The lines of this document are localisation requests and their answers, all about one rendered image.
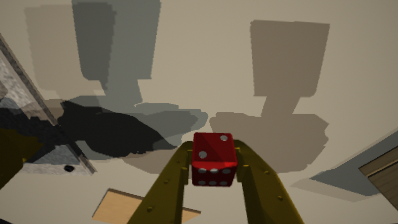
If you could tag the tan flat mat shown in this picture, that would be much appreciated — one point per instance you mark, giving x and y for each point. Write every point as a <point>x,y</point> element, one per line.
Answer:
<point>117,207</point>

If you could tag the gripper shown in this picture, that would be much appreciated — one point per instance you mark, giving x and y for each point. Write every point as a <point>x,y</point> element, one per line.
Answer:
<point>266,199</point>

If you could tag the red die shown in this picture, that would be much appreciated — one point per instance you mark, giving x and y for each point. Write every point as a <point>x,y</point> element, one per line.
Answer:
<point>214,161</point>

